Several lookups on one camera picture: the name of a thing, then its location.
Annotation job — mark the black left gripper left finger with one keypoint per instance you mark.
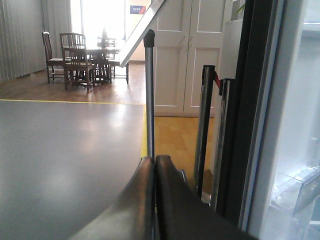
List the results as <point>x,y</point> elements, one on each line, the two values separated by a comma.
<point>132,215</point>

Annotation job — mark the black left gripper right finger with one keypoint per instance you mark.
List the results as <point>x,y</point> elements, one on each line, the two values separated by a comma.
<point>182,215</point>

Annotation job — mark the fridge door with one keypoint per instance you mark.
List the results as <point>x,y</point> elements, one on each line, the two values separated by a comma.
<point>271,48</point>

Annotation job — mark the clear lower door bin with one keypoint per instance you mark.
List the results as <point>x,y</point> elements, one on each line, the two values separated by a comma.
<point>291,194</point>

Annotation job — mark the dark wooden dining chair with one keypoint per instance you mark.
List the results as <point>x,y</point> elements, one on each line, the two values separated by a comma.
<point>76,67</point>

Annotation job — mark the silver sign stand pole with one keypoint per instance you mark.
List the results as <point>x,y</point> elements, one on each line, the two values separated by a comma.
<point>143,33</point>

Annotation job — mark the white panelled cupboard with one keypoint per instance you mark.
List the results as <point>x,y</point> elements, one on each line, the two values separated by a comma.
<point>188,35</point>

